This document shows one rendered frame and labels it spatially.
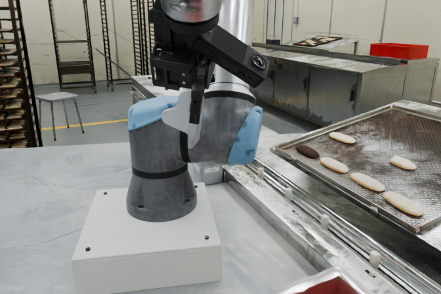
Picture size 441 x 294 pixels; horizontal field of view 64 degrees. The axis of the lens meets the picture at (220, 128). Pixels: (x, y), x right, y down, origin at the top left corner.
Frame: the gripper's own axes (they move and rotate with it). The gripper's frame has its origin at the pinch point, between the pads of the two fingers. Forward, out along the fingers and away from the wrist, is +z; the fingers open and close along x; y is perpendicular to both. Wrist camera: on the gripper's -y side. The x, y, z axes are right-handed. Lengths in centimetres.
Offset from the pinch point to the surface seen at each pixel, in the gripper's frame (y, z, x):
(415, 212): -44.4, 19.5, -0.2
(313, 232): -24.7, 23.4, 6.7
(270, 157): -18, 56, -33
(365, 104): -117, 199, -213
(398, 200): -42.4, 21.7, -3.6
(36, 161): 61, 59, -15
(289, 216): -20.2, 27.2, 2.2
